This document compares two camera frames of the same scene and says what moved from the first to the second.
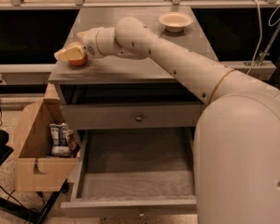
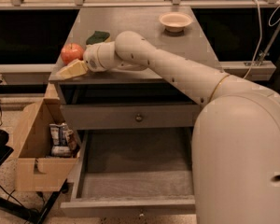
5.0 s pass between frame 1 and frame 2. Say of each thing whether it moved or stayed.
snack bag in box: stayed
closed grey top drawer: stayed
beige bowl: stayed
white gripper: moved
